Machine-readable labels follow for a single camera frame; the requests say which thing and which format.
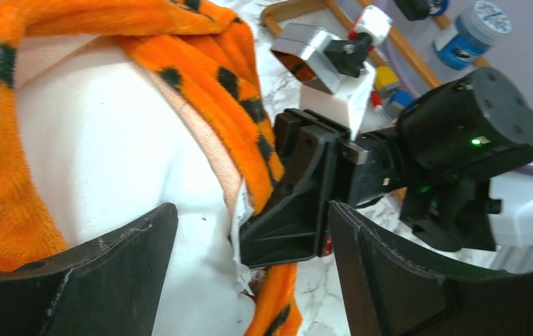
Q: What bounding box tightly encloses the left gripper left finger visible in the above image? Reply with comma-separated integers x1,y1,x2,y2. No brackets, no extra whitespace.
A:
0,203,178,335

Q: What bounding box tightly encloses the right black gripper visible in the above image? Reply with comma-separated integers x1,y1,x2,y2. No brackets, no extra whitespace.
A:
240,108,406,268

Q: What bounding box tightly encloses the wooden tiered rack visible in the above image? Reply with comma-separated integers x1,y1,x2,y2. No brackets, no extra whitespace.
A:
260,0,533,161

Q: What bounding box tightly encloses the yellow blue small item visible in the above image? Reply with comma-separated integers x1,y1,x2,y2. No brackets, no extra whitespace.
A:
371,66,413,119

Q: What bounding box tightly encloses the orange patterned pillowcase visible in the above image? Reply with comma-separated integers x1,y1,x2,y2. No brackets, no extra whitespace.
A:
0,1,302,335

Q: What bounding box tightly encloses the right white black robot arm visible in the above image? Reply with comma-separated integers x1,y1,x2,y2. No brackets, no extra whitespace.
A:
240,67,533,268

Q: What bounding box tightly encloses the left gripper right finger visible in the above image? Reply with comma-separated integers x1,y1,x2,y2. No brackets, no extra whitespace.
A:
328,202,533,335

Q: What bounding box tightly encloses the blue white tape roll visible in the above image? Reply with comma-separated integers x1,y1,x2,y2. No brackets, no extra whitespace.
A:
433,1,512,70

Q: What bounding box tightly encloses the white pillow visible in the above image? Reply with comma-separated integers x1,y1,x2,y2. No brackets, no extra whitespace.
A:
15,35,256,335

